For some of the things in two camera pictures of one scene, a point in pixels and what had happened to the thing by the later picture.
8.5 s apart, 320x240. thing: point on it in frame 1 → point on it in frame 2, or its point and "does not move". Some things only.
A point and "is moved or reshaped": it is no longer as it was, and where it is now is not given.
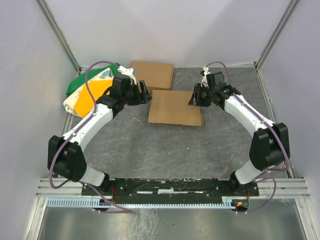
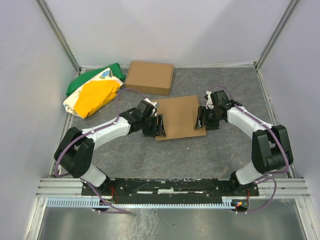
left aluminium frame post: (54, 27) does not move
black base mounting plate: (169, 188) does not move
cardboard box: (172, 107) is moved or reshaped
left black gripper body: (139, 92) → (155, 126)
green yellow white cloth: (78, 101) does not move
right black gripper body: (199, 94) → (204, 118)
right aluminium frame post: (268, 48) does not move
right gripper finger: (193, 100) → (200, 120)
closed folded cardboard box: (157, 76) does not move
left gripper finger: (144, 96) → (160, 130)
